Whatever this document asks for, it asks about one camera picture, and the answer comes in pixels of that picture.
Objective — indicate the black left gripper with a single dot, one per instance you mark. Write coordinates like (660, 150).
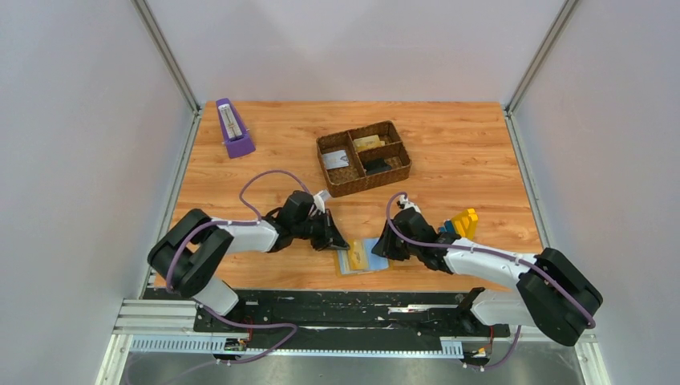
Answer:
(329, 233)

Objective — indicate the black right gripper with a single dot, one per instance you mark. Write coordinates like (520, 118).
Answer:
(385, 246)

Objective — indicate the gold card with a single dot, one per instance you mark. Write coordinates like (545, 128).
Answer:
(368, 142)
(358, 256)
(344, 267)

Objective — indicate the black card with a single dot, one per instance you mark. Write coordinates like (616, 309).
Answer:
(376, 166)

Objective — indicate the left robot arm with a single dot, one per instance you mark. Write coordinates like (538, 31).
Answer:
(188, 255)

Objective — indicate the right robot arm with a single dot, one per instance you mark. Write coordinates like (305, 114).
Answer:
(543, 290)

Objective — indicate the silver card in basket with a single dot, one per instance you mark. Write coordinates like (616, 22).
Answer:
(329, 159)

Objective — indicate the brown wicker divided basket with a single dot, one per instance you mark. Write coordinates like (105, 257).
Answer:
(342, 165)

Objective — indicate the colourful toy block truck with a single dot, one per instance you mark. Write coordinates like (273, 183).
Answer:
(463, 224)

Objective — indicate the purple metronome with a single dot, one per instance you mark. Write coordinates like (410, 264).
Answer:
(236, 137)

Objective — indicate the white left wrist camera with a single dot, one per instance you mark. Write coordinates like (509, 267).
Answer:
(320, 199)

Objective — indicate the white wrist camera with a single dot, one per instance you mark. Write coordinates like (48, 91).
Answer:
(404, 203)
(320, 199)

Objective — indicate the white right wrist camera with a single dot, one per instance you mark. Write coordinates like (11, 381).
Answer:
(404, 203)

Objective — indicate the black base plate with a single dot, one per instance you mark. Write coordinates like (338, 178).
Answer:
(367, 321)

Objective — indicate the aluminium frame rail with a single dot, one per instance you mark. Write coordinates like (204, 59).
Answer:
(184, 327)

